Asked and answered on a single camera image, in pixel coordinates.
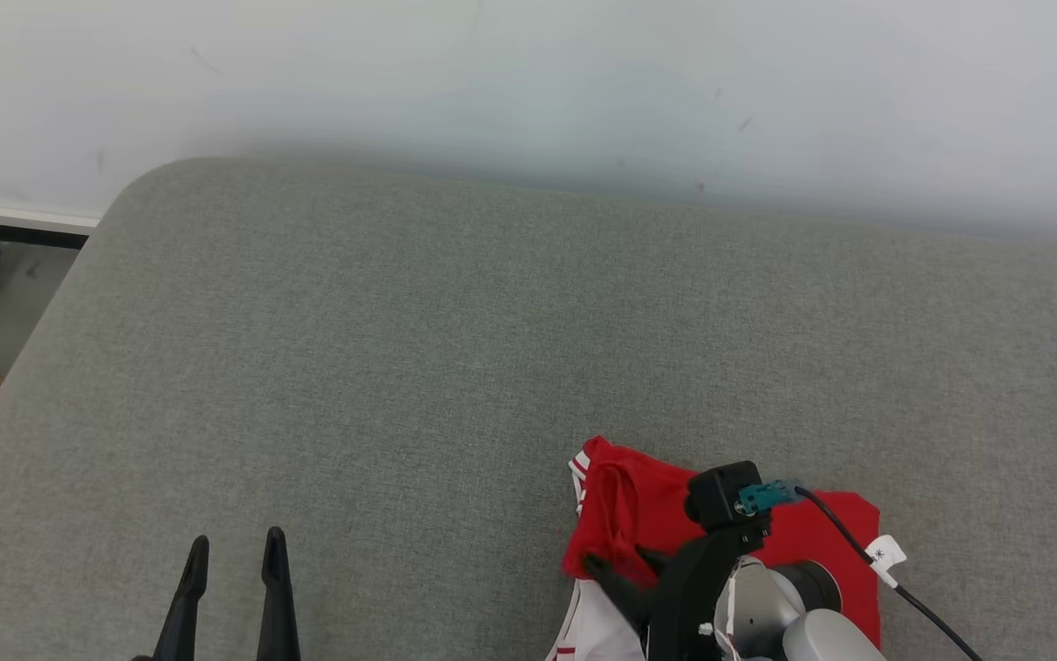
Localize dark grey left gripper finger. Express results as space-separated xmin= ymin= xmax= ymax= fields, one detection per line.
xmin=257 ymin=526 xmax=301 ymax=661
xmin=153 ymin=536 xmax=211 ymax=661

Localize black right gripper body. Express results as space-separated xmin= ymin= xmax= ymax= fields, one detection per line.
xmin=647 ymin=518 xmax=773 ymax=661

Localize dark wall baseboard strip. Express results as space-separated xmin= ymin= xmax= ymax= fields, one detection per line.
xmin=0 ymin=207 xmax=102 ymax=251

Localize thin red white arm wires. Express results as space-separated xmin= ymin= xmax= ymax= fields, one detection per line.
xmin=698 ymin=588 xmax=742 ymax=661

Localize red basketball jersey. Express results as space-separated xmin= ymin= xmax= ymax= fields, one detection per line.
xmin=546 ymin=436 xmax=883 ymax=661

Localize white right cable label tag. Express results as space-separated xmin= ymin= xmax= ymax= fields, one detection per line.
xmin=865 ymin=535 xmax=907 ymax=588

